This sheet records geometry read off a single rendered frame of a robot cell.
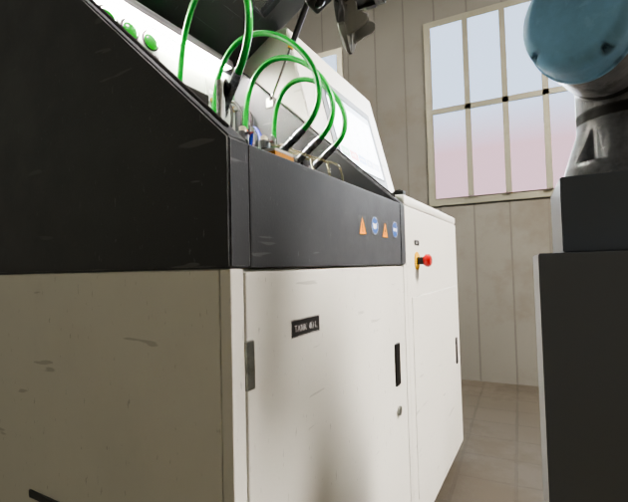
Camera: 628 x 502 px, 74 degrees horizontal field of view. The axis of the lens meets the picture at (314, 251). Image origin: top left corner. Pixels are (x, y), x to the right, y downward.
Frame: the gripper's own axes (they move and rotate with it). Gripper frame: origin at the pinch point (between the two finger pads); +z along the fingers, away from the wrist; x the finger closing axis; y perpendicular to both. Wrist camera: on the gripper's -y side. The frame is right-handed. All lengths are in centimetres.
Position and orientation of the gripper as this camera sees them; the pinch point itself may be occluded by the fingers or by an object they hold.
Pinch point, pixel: (346, 48)
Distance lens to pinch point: 90.6
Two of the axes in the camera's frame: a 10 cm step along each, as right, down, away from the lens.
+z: 0.3, 10.0, -0.4
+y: 8.7, -0.4, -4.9
